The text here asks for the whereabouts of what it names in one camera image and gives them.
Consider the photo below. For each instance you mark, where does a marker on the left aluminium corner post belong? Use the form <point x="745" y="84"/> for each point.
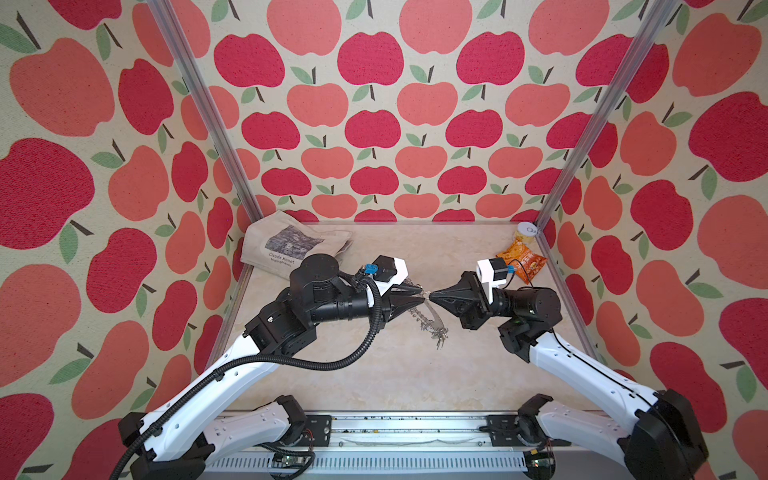
<point x="173" y="33"/>

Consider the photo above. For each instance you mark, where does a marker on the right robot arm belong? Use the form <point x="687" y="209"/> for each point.
<point x="653" y="434"/>

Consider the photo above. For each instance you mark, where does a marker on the printed canvas tote bag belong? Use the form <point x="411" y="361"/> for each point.
<point x="279" y="243"/>

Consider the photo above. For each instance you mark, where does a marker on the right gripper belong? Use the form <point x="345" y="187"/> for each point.
<point x="471" y="305"/>

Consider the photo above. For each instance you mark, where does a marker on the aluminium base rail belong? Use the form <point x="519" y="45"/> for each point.
<point x="414" y="445"/>

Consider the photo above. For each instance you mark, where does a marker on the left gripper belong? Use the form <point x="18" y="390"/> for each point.
<point x="396" y="305"/>

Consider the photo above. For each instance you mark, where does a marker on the orange snack bag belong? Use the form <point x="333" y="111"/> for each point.
<point x="526" y="263"/>

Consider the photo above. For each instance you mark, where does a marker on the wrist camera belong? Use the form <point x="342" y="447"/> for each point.
<point x="387" y="270"/>
<point x="494" y="272"/>

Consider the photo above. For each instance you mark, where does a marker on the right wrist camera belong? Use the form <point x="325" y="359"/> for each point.
<point x="494" y="272"/>

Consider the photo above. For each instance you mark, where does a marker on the small yellow white can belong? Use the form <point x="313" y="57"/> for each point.
<point x="526" y="232"/>

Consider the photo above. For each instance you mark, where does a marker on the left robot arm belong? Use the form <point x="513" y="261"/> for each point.
<point x="183" y="436"/>

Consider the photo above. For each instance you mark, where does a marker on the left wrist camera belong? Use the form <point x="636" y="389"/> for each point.
<point x="387" y="270"/>

